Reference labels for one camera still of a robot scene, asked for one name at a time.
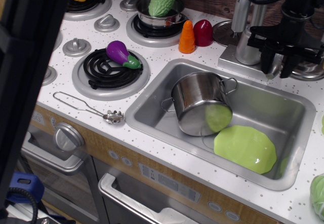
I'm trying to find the rear left stove burner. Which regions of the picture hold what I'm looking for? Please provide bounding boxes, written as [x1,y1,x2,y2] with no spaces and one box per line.
[63,0,112,21]

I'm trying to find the small steel saucepan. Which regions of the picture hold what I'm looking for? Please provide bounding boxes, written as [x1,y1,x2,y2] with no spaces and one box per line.
[136,0,186,28]

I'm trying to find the silver dishwasher handle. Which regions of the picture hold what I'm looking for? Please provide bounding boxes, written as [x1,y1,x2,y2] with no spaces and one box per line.
[98,173,196,224]

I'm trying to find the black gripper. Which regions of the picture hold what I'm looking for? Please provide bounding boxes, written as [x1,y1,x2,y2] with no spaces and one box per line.
[248,0,323,79]

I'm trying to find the blue clamp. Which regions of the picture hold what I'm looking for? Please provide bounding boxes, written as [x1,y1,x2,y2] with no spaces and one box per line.
[6,171,45,203]

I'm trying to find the silver sink basin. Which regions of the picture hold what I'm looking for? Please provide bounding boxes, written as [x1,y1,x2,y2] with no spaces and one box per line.
[126,59,316,191]

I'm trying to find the silver stove knob front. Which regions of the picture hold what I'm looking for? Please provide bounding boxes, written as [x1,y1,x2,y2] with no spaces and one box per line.
[62,38,91,57]

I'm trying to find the steel lid behind faucet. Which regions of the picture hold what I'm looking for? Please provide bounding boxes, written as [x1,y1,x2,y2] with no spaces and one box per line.
[213,20,241,47]

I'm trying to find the orange toy carrot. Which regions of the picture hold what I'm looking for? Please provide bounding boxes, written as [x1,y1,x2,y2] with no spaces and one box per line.
[178,20,195,54]

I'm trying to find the purple toy eggplant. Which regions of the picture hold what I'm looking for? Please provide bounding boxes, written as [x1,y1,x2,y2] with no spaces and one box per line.
[106,41,142,69]

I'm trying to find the silver faucet lever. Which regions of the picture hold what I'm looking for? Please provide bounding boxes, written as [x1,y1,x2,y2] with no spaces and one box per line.
[266,54,284,80]

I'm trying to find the red toy pepper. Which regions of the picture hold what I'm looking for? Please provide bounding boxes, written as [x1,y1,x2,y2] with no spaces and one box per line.
[193,19,213,47]

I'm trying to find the steel pot lid right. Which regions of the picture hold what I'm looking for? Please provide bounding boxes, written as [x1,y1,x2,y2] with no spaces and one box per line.
[290,62,323,81]

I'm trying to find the silver stove knob rear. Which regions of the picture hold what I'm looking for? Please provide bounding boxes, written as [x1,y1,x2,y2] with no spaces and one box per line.
[119,0,137,12]

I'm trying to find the black stove burner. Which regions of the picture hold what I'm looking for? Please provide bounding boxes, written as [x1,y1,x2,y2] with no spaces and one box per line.
[126,14,187,48]
[72,49,150,101]

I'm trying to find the metal pasta spoon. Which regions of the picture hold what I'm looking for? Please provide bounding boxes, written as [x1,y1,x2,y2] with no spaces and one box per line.
[53,91,125,125]

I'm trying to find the green toy cabbage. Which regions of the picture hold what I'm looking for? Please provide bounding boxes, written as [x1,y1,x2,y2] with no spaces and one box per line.
[310,174,323,220]

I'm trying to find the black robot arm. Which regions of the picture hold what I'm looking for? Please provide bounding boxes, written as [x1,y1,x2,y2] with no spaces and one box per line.
[1,0,323,223]

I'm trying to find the silver oven door handle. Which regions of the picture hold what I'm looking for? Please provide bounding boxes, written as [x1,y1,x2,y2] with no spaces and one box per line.
[21,132,85,176]

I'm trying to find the silver oven dial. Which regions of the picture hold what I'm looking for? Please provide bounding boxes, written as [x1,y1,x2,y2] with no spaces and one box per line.
[53,122,85,152]

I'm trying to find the front black stove burner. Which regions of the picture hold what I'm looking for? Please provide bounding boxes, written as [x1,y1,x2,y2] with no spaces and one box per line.
[72,49,150,101]

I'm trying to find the rear black stove burner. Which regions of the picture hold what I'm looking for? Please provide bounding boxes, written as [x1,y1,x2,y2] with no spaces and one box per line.
[126,14,187,48]

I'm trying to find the stainless steel pot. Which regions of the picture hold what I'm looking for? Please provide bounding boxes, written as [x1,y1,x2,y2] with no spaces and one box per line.
[161,71,238,136]

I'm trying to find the green plastic plate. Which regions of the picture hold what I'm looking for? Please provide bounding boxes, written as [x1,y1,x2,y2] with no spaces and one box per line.
[214,125,277,174]

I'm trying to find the silver stove knob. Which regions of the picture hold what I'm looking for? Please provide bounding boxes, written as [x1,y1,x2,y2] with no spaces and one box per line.
[119,0,137,12]
[42,66,57,86]
[94,14,120,33]
[62,38,91,57]

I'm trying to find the silver toy faucet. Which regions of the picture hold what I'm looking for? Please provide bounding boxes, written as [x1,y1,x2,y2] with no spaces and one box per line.
[218,0,278,81]

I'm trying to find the black coiled cable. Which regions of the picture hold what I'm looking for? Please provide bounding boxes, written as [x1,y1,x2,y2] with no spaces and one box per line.
[7,188,39,224]

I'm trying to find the green toy bitter melon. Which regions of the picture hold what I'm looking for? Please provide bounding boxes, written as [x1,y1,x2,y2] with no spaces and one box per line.
[148,0,175,17]

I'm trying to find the silver stove knob left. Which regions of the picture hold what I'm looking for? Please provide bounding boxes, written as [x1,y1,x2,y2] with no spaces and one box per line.
[42,66,57,86]

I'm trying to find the silver stove knob middle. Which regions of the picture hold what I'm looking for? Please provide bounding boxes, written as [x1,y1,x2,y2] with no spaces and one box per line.
[94,14,120,33]

